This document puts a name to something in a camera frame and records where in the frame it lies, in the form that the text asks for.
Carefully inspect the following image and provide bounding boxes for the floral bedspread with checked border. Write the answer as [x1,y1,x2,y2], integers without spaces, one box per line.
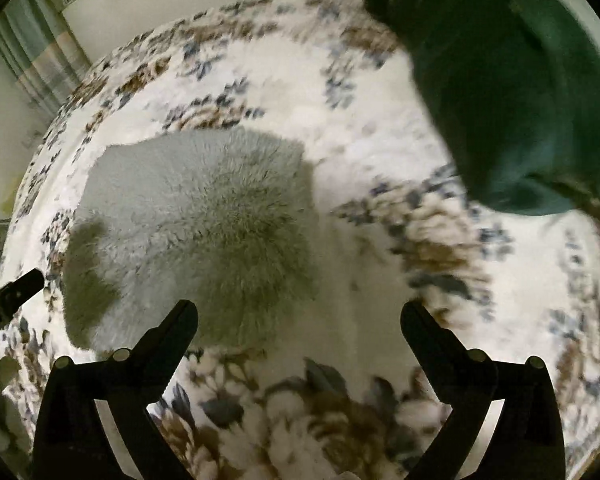
[0,0,600,480]

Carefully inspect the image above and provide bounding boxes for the grey fluffy pants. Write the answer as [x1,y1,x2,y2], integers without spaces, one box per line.
[60,127,322,351]

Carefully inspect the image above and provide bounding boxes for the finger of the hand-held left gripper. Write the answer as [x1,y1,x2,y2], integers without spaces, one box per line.
[0,268,46,335]

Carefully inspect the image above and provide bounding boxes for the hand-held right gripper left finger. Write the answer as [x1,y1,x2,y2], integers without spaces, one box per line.
[32,300,200,480]

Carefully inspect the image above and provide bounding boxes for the green striped curtain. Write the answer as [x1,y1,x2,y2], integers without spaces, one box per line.
[0,0,93,116]

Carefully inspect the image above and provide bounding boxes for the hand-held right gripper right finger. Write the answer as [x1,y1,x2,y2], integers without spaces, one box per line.
[401,301,566,480]

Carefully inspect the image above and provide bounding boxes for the dark green plush blanket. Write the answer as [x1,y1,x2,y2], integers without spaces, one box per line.
[364,0,600,218]

